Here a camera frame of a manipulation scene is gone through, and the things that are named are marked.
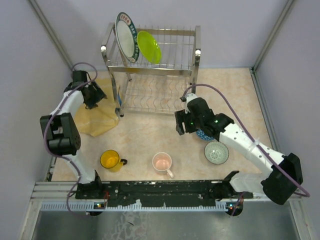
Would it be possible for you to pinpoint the yellow cloth with white zigzags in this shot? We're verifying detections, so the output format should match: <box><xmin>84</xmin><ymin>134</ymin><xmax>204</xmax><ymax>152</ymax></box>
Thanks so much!
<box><xmin>74</xmin><ymin>77</ymin><xmax>119</xmax><ymax>137</ymax></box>

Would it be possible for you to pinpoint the white plate green rim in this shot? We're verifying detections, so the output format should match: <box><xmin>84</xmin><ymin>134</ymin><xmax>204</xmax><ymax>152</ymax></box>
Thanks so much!
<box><xmin>115</xmin><ymin>12</ymin><xmax>140</xmax><ymax>63</ymax></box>

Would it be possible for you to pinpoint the lime green plate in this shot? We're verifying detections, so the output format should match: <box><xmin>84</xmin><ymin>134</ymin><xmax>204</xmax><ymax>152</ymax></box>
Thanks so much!
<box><xmin>137</xmin><ymin>31</ymin><xmax>162</xmax><ymax>64</ymax></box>

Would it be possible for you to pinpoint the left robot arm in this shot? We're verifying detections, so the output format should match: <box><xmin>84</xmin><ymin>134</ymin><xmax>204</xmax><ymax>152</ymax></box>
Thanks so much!
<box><xmin>39</xmin><ymin>70</ymin><xmax>107</xmax><ymax>199</ymax></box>

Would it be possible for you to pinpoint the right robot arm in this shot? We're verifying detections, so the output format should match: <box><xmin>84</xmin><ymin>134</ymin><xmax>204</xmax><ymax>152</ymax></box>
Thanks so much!
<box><xmin>174</xmin><ymin>93</ymin><xmax>303</xmax><ymax>205</ymax></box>

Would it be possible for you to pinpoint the stainless steel dish rack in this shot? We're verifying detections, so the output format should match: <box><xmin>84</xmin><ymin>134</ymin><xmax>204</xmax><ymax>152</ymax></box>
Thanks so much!
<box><xmin>100</xmin><ymin>22</ymin><xmax>202</xmax><ymax>117</ymax></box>

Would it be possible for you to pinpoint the blue patterned bowl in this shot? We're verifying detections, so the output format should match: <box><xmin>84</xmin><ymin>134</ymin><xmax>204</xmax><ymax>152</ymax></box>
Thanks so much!
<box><xmin>196</xmin><ymin>129</ymin><xmax>215</xmax><ymax>142</ymax></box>

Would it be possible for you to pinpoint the pale green patterned bowl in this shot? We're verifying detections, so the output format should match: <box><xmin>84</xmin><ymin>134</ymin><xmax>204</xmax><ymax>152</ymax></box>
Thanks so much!
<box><xmin>204</xmin><ymin>141</ymin><xmax>229</xmax><ymax>165</ymax></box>

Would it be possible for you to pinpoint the pink and white mug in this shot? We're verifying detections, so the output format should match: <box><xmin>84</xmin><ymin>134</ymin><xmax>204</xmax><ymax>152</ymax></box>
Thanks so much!
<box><xmin>151</xmin><ymin>152</ymin><xmax>174</xmax><ymax>179</ymax></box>

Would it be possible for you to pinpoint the yellow glass mug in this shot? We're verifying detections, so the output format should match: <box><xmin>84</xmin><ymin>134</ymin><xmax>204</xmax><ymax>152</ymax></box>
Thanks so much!
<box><xmin>100</xmin><ymin>149</ymin><xmax>128</xmax><ymax>173</ymax></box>

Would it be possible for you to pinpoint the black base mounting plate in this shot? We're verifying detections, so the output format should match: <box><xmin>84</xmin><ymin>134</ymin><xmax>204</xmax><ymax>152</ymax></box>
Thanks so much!
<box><xmin>75</xmin><ymin>180</ymin><xmax>240</xmax><ymax>208</ymax></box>

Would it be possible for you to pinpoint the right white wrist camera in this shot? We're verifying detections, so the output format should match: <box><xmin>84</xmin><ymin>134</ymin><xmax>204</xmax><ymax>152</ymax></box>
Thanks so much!
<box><xmin>180</xmin><ymin>92</ymin><xmax>198</xmax><ymax>104</ymax></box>

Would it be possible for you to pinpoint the right aluminium frame post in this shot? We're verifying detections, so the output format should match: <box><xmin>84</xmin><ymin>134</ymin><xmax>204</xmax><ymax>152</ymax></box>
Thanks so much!
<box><xmin>251</xmin><ymin>0</ymin><xmax>296</xmax><ymax>73</ymax></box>

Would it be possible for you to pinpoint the aluminium frame post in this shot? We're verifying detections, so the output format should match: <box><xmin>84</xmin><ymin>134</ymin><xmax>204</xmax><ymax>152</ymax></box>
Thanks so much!
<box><xmin>251</xmin><ymin>0</ymin><xmax>296</xmax><ymax>73</ymax></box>
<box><xmin>27</xmin><ymin>0</ymin><xmax>74</xmax><ymax>70</ymax></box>

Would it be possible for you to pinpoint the aluminium front rail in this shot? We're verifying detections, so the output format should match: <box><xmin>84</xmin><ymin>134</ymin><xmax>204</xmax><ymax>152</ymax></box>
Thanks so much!
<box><xmin>30</xmin><ymin>180</ymin><xmax>303</xmax><ymax>201</ymax></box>

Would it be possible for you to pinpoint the left aluminium frame post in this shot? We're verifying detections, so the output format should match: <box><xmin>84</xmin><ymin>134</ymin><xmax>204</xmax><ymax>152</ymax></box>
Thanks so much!
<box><xmin>27</xmin><ymin>0</ymin><xmax>74</xmax><ymax>70</ymax></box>

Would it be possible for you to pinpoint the white slotted cable duct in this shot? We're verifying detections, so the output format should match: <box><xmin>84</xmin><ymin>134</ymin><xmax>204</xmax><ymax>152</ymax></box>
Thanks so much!
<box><xmin>40</xmin><ymin>200</ymin><xmax>236</xmax><ymax>213</ymax></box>

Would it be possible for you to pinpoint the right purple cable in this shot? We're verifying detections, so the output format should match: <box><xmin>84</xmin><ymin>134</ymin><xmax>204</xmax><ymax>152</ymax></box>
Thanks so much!
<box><xmin>182</xmin><ymin>83</ymin><xmax>311</xmax><ymax>217</ymax></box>

